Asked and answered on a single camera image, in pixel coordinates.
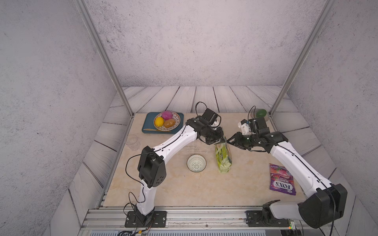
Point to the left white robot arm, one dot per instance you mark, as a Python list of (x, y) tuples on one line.
[(151, 167)]

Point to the green oats bag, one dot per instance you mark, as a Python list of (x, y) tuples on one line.
[(223, 156)]

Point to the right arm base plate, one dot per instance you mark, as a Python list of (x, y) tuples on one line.
[(254, 218)]

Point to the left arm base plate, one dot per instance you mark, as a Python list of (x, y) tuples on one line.
[(155, 219)]

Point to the clear glass cup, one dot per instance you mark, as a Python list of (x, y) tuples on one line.
[(133, 142)]

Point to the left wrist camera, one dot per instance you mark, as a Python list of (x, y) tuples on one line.
[(210, 115)]

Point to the green avocado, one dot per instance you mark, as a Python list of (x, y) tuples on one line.
[(261, 113)]

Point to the teal tray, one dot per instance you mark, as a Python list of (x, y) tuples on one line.
[(149, 123)]

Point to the white patterned breakfast bowl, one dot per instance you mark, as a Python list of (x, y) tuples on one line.
[(196, 163)]

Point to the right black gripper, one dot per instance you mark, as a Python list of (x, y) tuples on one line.
[(237, 140)]

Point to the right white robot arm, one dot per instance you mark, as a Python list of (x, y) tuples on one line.
[(325, 201)]

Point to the aluminium front rail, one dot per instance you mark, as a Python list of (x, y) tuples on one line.
[(195, 221)]

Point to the pink fruit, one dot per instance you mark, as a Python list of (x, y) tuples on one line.
[(167, 115)]

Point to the metal frame post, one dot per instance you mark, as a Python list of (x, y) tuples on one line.
[(85, 15), (310, 41)]

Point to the purple candy bag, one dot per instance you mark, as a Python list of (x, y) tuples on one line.
[(281, 180)]

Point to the left metal frame post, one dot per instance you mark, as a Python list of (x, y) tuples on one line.
[(85, 15)]

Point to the patterned fruit plate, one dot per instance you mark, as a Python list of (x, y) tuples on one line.
[(176, 117)]

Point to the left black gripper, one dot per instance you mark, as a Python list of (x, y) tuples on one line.
[(219, 138)]

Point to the yellow lemon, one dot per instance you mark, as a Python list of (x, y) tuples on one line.
[(159, 122)]

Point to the brown fruit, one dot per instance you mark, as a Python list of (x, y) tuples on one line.
[(169, 123)]

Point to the right metal frame post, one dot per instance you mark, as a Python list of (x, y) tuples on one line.
[(310, 41)]

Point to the wooden spoon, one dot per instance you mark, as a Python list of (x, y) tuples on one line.
[(152, 130)]

